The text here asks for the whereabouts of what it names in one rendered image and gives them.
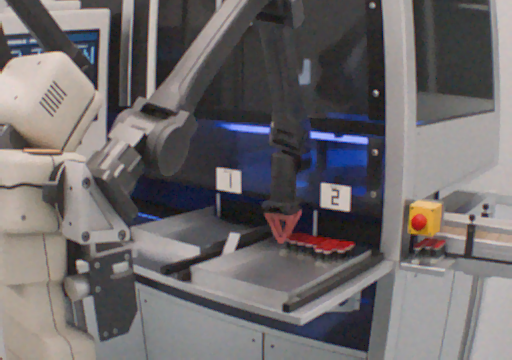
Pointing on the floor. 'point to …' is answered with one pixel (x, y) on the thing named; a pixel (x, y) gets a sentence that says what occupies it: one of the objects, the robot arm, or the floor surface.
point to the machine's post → (395, 161)
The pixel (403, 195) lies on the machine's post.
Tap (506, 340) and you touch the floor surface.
